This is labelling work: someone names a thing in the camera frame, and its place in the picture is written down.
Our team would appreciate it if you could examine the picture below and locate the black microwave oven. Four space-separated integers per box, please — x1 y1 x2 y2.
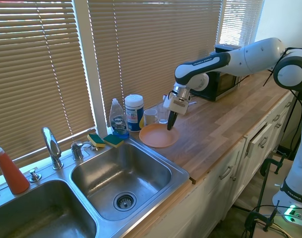
189 70 242 102

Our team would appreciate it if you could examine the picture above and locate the clear dish soap bottle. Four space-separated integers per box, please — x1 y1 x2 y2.
109 98 130 139

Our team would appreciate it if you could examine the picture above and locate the white kitchen base cabinet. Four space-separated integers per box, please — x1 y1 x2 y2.
125 86 300 238

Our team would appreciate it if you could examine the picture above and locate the orange spray bottle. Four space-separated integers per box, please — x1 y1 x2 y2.
0 140 31 195

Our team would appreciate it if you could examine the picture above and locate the wide tan window blind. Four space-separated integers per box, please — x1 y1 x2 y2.
0 0 97 178
87 0 224 127

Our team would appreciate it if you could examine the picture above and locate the chrome sink knob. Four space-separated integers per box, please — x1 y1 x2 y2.
29 169 42 183

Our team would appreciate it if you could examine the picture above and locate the clear drinking glass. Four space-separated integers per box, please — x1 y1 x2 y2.
157 102 170 124

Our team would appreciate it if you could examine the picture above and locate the black dishwasher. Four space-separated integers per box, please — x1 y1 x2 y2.
277 91 302 155

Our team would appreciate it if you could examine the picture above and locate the stainless steel double sink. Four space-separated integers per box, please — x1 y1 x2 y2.
0 137 190 238

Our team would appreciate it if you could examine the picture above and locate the chrome sink faucet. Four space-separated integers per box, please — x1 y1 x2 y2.
41 127 64 170

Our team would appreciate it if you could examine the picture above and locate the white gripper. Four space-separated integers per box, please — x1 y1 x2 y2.
167 96 190 131

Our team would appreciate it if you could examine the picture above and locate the white wipes canister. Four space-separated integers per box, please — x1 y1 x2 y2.
124 94 145 133

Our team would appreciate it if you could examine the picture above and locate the yellow green sponge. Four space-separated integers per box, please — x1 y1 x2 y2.
103 134 124 149
87 133 106 149

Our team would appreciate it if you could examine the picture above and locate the narrow tan window blind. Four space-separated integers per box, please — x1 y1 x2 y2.
219 0 264 48

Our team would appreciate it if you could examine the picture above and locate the white ceramic mug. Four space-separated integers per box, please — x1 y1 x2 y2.
143 108 158 126

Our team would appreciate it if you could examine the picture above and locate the black bar clamp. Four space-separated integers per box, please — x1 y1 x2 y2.
244 200 281 234
254 153 289 212

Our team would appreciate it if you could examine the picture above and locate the orange plate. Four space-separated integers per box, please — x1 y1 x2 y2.
139 123 180 149

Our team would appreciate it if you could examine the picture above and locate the black food container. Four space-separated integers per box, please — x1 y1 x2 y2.
214 44 241 54

